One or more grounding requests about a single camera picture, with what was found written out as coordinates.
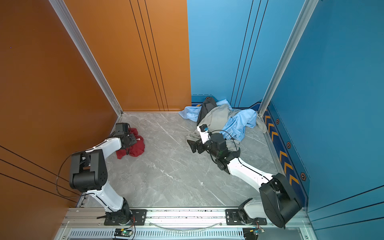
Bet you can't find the dark red cloth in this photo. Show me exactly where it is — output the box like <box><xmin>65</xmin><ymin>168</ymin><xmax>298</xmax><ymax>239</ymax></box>
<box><xmin>116</xmin><ymin>128</ymin><xmax>145</xmax><ymax>160</ymax></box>

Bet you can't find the beige grey cloth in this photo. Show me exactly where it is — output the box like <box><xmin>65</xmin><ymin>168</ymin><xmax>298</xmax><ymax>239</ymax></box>
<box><xmin>199</xmin><ymin>104</ymin><xmax>258</xmax><ymax>152</ymax></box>

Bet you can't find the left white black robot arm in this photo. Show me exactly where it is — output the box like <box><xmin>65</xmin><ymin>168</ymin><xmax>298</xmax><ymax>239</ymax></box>
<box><xmin>69</xmin><ymin>123</ymin><xmax>137</xmax><ymax>226</ymax></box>

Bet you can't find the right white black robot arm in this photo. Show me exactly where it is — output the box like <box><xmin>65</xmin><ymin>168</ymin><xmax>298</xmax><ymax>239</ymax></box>
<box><xmin>187</xmin><ymin>131</ymin><xmax>303</xmax><ymax>228</ymax></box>

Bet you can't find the dark grey cloth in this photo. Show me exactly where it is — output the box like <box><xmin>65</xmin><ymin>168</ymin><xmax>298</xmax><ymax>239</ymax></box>
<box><xmin>197</xmin><ymin>97</ymin><xmax>217</xmax><ymax>126</ymax></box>

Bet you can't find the light blue cloth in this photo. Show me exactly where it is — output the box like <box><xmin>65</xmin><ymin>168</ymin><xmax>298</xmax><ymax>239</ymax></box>
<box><xmin>179</xmin><ymin>98</ymin><xmax>258</xmax><ymax>142</ymax></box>

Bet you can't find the green circuit board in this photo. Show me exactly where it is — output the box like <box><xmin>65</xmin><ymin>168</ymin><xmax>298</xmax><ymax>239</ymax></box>
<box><xmin>113</xmin><ymin>228</ymin><xmax>134</xmax><ymax>240</ymax></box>

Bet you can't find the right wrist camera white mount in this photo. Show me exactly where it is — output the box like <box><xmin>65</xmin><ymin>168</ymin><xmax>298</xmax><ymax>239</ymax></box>
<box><xmin>197</xmin><ymin>124</ymin><xmax>210</xmax><ymax>144</ymax></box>

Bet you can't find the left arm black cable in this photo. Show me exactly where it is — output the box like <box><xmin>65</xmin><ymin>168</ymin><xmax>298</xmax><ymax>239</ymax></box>
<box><xmin>55</xmin><ymin>140</ymin><xmax>106</xmax><ymax>199</ymax></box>

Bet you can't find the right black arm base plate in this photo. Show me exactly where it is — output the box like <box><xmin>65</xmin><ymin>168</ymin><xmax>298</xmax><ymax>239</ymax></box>
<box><xmin>225</xmin><ymin>209</ymin><xmax>267</xmax><ymax>226</ymax></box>

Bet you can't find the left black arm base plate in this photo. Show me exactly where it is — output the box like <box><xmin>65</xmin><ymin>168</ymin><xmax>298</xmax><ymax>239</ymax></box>
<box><xmin>104</xmin><ymin>209</ymin><xmax>147</xmax><ymax>226</ymax></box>

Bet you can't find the aluminium front frame rail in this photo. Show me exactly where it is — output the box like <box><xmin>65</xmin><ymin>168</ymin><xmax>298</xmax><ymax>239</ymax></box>
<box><xmin>55</xmin><ymin>207</ymin><xmax>317</xmax><ymax>240</ymax></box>

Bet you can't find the small board with wires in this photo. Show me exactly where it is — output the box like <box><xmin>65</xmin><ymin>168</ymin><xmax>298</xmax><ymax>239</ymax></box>
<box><xmin>243</xmin><ymin>228</ymin><xmax>265</xmax><ymax>240</ymax></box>

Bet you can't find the left aluminium corner post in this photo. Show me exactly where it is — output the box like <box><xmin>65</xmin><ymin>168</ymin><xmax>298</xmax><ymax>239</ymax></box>
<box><xmin>49</xmin><ymin>0</ymin><xmax>124</xmax><ymax>117</ymax></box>

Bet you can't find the aluminium corner post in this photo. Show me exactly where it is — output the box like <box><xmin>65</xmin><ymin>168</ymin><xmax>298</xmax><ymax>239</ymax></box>
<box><xmin>258</xmin><ymin>0</ymin><xmax>319</xmax><ymax>118</ymax></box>
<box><xmin>49</xmin><ymin>0</ymin><xmax>124</xmax><ymax>117</ymax></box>

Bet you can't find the right aluminium corner post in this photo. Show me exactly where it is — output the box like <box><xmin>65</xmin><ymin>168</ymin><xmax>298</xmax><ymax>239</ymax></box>
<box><xmin>258</xmin><ymin>0</ymin><xmax>319</xmax><ymax>118</ymax></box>

